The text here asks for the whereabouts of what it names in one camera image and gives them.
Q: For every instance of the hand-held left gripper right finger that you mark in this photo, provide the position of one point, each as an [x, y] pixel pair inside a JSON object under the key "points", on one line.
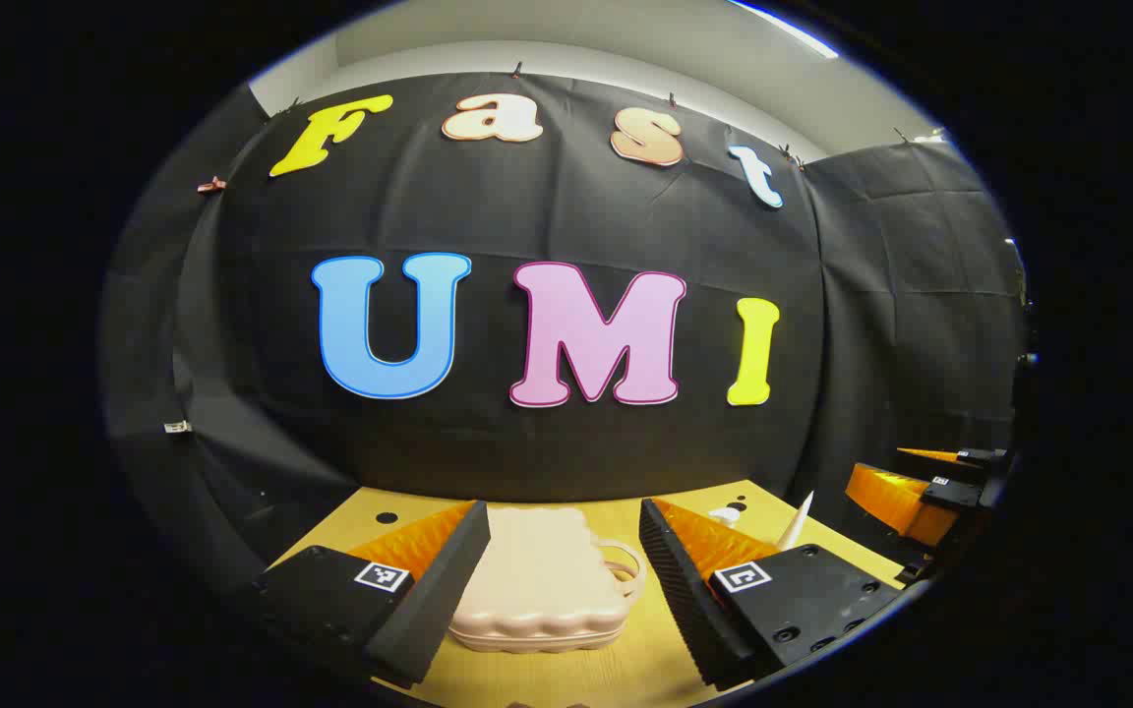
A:
{"points": [[680, 600]]}

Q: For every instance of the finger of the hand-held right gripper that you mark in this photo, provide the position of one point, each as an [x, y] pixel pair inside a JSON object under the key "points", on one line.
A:
{"points": [[955, 492], [984, 457]]}

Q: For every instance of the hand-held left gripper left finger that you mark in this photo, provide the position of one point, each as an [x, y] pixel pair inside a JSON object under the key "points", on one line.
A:
{"points": [[439, 590]]}

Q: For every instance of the pink suitcase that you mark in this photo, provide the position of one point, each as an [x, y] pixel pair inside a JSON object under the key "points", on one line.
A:
{"points": [[537, 580]]}

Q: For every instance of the white squeeze tube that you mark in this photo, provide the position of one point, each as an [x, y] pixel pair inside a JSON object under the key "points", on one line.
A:
{"points": [[795, 526]]}

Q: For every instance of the black backdrop cloth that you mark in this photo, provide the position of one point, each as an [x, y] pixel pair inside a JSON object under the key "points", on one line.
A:
{"points": [[527, 442]]}

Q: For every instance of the small white tag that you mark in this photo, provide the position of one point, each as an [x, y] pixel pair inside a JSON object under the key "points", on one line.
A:
{"points": [[176, 427]]}

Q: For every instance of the copper clip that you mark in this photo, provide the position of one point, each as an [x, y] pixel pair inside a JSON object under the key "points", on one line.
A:
{"points": [[212, 184]]}

